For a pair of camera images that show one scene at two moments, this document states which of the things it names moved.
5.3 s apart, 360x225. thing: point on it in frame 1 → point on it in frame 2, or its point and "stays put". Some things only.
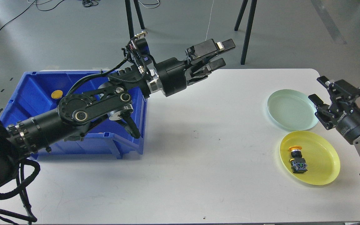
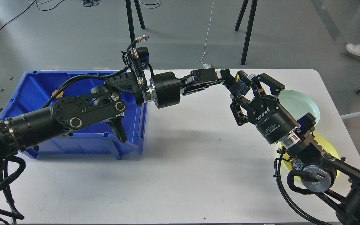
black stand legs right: [253, 5] stays put
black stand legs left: [129, 17] stays put
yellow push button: [57, 94] stays put
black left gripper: [172, 72] → [165, 87]
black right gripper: [351, 121] → [272, 120]
